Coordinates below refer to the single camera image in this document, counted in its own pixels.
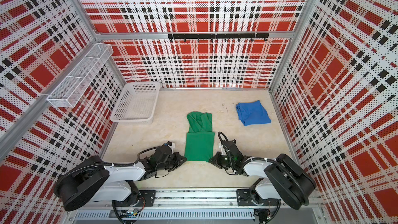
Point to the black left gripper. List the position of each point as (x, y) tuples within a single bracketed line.
[(177, 156)]

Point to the green tank top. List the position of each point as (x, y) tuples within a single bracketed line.
[(200, 137)]

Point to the blue tank top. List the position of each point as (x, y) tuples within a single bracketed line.
[(252, 113)]

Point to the white plastic laundry basket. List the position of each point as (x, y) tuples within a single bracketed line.
[(136, 103)]

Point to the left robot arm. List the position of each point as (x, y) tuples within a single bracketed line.
[(95, 180)]

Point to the black wall hook rail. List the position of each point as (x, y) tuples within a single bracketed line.
[(219, 36)]

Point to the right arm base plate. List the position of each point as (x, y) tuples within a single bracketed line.
[(247, 197)]

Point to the aluminium front rail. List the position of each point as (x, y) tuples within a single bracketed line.
[(174, 198)]

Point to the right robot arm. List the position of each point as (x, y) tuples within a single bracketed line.
[(279, 178)]

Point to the white wire wall shelf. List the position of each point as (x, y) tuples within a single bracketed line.
[(70, 90)]

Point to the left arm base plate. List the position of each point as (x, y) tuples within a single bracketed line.
[(138, 199)]

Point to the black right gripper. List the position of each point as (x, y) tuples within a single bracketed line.
[(216, 159)]

